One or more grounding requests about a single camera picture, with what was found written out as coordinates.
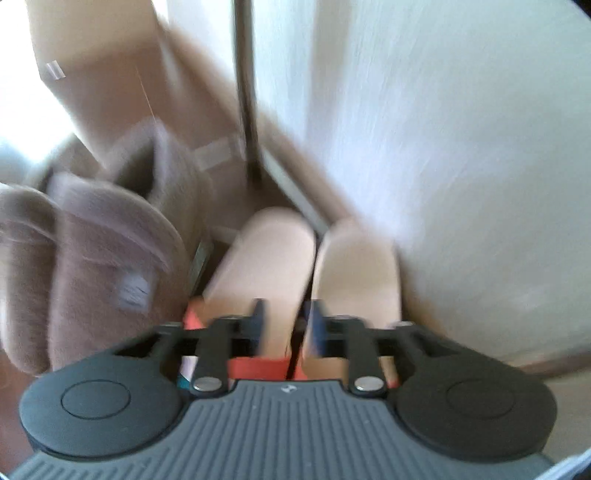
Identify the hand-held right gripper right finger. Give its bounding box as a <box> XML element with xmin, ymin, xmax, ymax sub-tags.
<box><xmin>305</xmin><ymin>299</ymin><xmax>467</xmax><ymax>397</ymax></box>

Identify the cardboard box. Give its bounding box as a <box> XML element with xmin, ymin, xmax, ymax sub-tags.
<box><xmin>25</xmin><ymin>0</ymin><xmax>247</xmax><ymax>241</ymax></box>

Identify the metal shoe rack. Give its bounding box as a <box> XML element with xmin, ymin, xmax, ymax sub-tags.
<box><xmin>231</xmin><ymin>0</ymin><xmax>352</xmax><ymax>241</ymax></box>

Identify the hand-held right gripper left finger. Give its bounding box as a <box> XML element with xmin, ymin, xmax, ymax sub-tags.
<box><xmin>113</xmin><ymin>298</ymin><xmax>267</xmax><ymax>397</ymax></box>

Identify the striped cream slide sandal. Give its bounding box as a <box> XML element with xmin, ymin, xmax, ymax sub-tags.
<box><xmin>178</xmin><ymin>207</ymin><xmax>318</xmax><ymax>391</ymax></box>
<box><xmin>295</xmin><ymin>220</ymin><xmax>403</xmax><ymax>391</ymax></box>

